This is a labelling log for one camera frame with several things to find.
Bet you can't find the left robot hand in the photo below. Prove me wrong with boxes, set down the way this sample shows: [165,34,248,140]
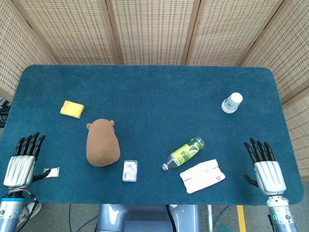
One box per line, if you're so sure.
[3,132,52,189]

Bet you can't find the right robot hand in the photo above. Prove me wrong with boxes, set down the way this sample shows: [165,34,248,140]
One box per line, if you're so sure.
[243,138,287,196]

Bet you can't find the brown plush toy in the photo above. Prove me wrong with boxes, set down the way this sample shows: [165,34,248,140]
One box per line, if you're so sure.
[86,118,121,167]

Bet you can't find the small yellow snack packet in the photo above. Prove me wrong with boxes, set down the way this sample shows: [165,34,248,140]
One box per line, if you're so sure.
[43,166,60,178]

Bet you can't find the yellow floor tape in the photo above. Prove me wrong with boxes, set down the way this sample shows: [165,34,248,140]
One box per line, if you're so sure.
[237,205,247,232]

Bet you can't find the white tissue pack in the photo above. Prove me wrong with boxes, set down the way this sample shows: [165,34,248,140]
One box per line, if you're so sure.
[179,159,226,194]

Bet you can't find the white paper cup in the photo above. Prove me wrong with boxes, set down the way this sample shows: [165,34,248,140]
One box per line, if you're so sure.
[221,92,243,114]

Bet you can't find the yellow sponge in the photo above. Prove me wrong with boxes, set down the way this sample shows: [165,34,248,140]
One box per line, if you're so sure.
[59,100,85,119]

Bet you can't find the green label plastic bottle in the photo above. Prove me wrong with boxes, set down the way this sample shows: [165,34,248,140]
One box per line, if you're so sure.
[161,136,206,172]

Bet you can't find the clear plastic blister pack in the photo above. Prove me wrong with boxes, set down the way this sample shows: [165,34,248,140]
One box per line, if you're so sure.
[122,159,138,183]

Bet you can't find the blue table mat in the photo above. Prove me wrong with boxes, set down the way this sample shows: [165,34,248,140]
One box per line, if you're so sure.
[0,64,304,205]

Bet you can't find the grey robot torso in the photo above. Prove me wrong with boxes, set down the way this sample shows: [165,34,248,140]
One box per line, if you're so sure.
[96,204,201,232]

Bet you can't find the woven bamboo folding screen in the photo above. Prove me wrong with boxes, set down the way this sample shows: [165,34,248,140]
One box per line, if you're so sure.
[0,0,309,178]

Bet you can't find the blue floor cable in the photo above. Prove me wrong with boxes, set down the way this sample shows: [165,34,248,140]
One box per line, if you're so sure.
[213,205,231,232]

